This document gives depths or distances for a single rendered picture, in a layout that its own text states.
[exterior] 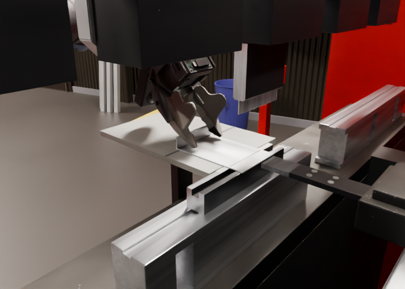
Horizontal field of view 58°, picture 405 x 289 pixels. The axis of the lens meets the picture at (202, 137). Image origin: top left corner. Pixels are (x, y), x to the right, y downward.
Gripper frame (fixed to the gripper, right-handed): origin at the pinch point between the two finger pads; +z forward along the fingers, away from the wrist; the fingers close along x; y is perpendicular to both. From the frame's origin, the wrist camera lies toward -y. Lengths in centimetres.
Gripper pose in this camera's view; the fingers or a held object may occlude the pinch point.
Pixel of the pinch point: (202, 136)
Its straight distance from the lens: 60.2
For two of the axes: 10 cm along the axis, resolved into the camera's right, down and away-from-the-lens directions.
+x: 6.6, -2.8, 7.0
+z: 4.9, 8.7, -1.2
